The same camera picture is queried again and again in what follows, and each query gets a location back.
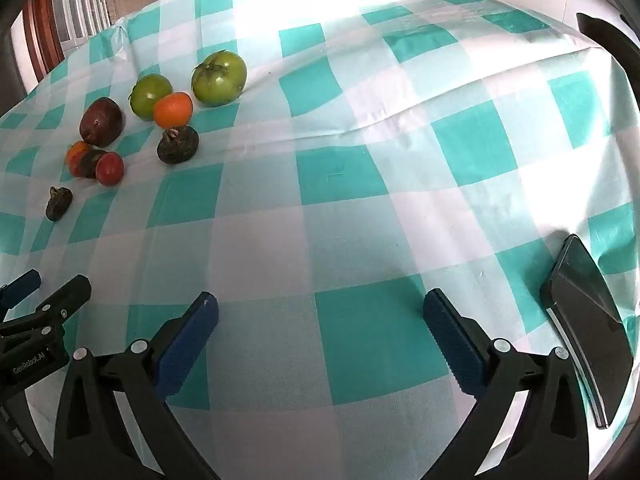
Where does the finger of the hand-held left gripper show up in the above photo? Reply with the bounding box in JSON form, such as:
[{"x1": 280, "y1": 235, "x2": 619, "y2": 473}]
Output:
[
  {"x1": 0, "y1": 268, "x2": 42, "y2": 312},
  {"x1": 0, "y1": 274, "x2": 93, "y2": 346}
]

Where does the small green tomato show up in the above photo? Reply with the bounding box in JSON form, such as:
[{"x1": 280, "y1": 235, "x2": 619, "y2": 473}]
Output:
[{"x1": 129, "y1": 73, "x2": 173, "y2": 122}]

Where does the small red tomato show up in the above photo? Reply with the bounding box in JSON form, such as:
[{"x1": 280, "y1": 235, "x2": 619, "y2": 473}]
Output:
[{"x1": 95, "y1": 151, "x2": 125, "y2": 187}]

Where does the large green tomato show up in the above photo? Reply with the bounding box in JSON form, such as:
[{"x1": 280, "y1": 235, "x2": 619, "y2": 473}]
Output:
[{"x1": 191, "y1": 50, "x2": 248, "y2": 108}]

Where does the small orange tomato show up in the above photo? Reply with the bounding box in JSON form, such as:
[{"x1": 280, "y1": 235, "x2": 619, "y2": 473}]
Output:
[{"x1": 66, "y1": 141, "x2": 92, "y2": 178}]

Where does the black smartphone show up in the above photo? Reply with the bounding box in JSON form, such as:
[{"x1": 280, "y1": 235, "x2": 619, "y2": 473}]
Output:
[{"x1": 539, "y1": 233, "x2": 635, "y2": 430}]

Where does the white cabinet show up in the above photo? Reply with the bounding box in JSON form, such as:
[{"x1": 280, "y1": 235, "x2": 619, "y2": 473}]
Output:
[{"x1": 50, "y1": 0, "x2": 113, "y2": 52}]

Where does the wooden door frame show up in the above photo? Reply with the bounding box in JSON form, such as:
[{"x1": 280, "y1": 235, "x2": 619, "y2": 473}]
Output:
[{"x1": 22, "y1": 0, "x2": 66, "y2": 83}]

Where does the orange tangerine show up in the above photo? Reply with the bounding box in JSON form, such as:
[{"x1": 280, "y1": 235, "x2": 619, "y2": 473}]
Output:
[{"x1": 153, "y1": 91, "x2": 194, "y2": 130}]

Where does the small dark water chestnut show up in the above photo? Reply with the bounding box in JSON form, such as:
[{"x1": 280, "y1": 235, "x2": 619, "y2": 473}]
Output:
[{"x1": 45, "y1": 186, "x2": 74, "y2": 222}]

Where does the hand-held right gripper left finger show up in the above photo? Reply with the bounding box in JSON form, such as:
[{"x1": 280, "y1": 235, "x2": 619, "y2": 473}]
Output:
[{"x1": 52, "y1": 291, "x2": 221, "y2": 480}]

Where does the large dark water chestnut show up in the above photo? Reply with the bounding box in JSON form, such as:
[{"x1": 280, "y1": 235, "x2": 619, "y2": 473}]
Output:
[{"x1": 156, "y1": 126, "x2": 200, "y2": 165}]

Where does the dark red apple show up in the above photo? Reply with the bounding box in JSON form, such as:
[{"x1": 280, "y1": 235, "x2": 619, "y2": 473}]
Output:
[{"x1": 79, "y1": 97, "x2": 125, "y2": 148}]

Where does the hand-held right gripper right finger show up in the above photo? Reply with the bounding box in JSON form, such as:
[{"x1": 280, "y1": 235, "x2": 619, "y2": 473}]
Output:
[{"x1": 423, "y1": 288, "x2": 594, "y2": 480}]

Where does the teal white checkered tablecloth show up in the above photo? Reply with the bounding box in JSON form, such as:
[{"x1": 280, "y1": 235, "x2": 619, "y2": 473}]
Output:
[{"x1": 0, "y1": 0, "x2": 640, "y2": 480}]

